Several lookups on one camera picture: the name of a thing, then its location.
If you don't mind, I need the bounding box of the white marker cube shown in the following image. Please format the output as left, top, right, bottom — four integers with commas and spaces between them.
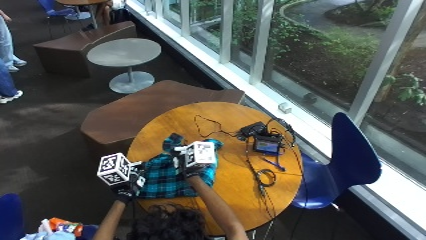
183, 140, 219, 168
96, 152, 134, 186

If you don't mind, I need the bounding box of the black electronics box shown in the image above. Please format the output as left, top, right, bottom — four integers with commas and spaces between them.
239, 121, 269, 139

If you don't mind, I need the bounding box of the small white box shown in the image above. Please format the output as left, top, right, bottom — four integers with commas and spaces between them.
277, 101, 293, 114

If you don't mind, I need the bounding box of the small brown bench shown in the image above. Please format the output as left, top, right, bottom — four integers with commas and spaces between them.
32, 20, 139, 78

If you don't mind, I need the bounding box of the small dark round object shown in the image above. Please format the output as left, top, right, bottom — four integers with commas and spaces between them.
303, 92, 320, 104

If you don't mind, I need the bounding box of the person's left hand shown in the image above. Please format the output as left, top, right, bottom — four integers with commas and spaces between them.
111, 161, 148, 204

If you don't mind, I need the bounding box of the round grey side table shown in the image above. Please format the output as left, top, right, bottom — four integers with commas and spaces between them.
86, 37, 163, 95

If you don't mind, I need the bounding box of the large brown bench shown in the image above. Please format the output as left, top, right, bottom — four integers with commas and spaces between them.
80, 79, 247, 151

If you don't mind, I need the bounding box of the round wooden table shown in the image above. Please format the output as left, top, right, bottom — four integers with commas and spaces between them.
127, 101, 305, 236

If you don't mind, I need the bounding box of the white plastic bag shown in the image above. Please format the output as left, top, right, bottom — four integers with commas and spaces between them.
20, 218, 78, 240

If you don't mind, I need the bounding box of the black bag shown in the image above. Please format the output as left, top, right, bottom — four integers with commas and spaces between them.
108, 5, 134, 25

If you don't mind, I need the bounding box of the coiled black cable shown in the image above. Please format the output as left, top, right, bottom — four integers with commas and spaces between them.
256, 168, 279, 188

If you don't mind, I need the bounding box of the orange snack packet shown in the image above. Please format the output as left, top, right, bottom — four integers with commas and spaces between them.
47, 217, 86, 238

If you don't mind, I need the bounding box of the right white marker cube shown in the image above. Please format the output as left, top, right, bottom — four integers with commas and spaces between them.
183, 140, 219, 168

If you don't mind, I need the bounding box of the blue chair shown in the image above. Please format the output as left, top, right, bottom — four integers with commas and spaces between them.
0, 193, 26, 240
36, 0, 94, 22
291, 111, 384, 210

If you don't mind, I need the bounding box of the person's right hand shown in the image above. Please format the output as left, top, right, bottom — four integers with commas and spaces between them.
173, 145, 211, 180

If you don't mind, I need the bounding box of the small screen device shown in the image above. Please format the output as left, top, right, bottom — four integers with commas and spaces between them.
252, 134, 284, 156

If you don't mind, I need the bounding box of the blue pen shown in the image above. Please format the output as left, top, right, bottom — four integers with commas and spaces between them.
263, 157, 288, 173

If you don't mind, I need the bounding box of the teal plaid cloth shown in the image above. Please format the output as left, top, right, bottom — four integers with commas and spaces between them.
137, 132, 225, 200

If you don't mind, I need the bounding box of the left white marker cube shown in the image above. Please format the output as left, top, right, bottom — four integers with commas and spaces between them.
96, 152, 134, 186

